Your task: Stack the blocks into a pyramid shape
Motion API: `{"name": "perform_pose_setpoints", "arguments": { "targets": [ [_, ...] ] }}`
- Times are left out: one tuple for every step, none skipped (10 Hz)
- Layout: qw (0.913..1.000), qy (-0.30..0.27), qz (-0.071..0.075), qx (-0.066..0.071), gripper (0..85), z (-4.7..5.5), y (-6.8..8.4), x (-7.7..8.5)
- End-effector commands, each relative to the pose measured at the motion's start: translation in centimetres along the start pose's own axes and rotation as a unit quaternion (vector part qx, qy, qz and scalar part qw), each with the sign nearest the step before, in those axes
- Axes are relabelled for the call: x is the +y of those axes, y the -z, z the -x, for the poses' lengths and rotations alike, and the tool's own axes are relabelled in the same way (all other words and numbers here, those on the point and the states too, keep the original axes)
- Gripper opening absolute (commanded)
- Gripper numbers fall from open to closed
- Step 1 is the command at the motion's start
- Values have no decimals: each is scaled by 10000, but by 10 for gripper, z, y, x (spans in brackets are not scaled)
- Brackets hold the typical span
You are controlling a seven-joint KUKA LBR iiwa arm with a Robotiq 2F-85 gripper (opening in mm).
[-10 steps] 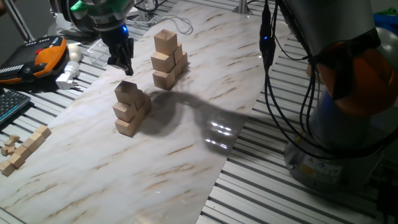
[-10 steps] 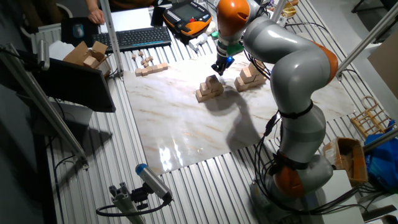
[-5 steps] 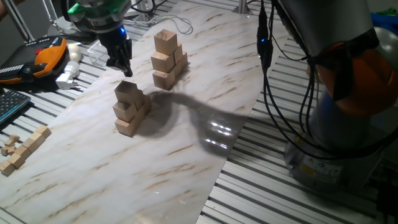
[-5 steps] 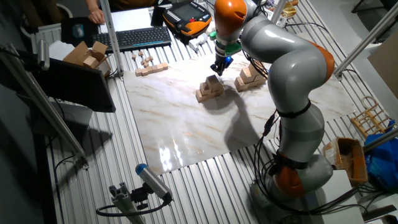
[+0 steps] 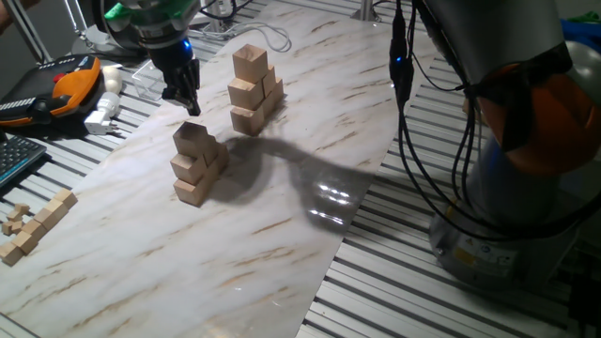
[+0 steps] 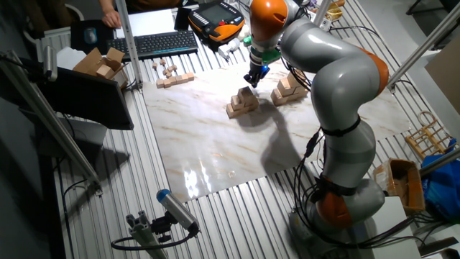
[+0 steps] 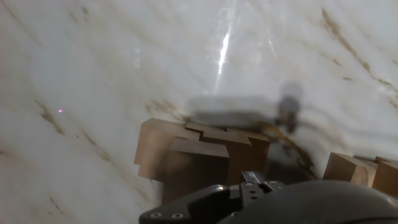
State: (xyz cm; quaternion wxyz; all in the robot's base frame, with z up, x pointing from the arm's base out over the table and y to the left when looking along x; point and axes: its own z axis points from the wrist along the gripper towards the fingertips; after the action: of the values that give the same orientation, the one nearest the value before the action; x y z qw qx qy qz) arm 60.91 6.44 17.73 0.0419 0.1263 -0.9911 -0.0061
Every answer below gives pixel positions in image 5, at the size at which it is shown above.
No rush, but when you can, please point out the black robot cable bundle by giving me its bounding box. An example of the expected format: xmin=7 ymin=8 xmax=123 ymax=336
xmin=199 ymin=0 xmax=601 ymax=243

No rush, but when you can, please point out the green cloth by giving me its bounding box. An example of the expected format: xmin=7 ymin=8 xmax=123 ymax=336
xmin=567 ymin=9 xmax=601 ymax=24

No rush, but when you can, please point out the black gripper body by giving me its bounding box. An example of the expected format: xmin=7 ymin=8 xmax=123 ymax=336
xmin=147 ymin=39 xmax=201 ymax=91

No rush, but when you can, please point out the person right forearm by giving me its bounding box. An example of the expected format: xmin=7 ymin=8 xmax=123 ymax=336
xmin=0 ymin=0 xmax=41 ymax=29

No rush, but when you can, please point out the black orange teach pendant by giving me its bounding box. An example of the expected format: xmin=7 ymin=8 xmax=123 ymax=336
xmin=0 ymin=54 xmax=102 ymax=129

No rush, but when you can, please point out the black keyboard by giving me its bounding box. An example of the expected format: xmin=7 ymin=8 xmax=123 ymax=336
xmin=0 ymin=133 xmax=48 ymax=189

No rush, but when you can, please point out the white power adapter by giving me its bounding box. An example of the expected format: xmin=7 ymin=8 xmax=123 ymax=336
xmin=83 ymin=91 xmax=122 ymax=136

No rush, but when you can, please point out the clear plastic box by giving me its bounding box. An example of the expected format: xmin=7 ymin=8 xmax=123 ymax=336
xmin=131 ymin=59 xmax=166 ymax=102

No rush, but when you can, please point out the white power cable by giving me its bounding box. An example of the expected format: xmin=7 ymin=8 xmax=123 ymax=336
xmin=201 ymin=21 xmax=293 ymax=54

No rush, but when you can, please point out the white round object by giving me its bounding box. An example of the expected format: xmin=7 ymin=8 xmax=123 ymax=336
xmin=101 ymin=65 xmax=124 ymax=95

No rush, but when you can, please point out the aluminium frame beam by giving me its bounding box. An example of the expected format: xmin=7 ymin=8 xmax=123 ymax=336
xmin=349 ymin=0 xmax=382 ymax=23

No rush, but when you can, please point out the marble pattern mat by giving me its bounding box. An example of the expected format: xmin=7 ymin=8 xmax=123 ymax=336
xmin=0 ymin=2 xmax=431 ymax=338

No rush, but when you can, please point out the small wooden cube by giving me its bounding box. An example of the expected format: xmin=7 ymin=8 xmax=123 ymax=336
xmin=0 ymin=241 xmax=24 ymax=268
xmin=53 ymin=187 xmax=80 ymax=210
xmin=44 ymin=198 xmax=70 ymax=222
xmin=33 ymin=207 xmax=60 ymax=231
xmin=11 ymin=230 xmax=39 ymax=255
xmin=22 ymin=219 xmax=49 ymax=241

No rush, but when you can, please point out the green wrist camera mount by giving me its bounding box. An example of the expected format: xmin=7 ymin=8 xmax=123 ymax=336
xmin=103 ymin=0 xmax=202 ymax=23

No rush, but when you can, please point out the white power strip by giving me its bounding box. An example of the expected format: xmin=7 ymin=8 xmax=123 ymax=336
xmin=199 ymin=0 xmax=239 ymax=27

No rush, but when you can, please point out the aluminium frame post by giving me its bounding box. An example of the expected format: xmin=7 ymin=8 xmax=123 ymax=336
xmin=2 ymin=0 xmax=53 ymax=65

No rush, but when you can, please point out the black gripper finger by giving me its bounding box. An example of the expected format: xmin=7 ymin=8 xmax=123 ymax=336
xmin=162 ymin=85 xmax=190 ymax=108
xmin=186 ymin=58 xmax=203 ymax=117

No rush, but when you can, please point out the blue bag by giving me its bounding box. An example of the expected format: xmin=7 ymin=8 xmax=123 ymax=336
xmin=561 ymin=18 xmax=601 ymax=44

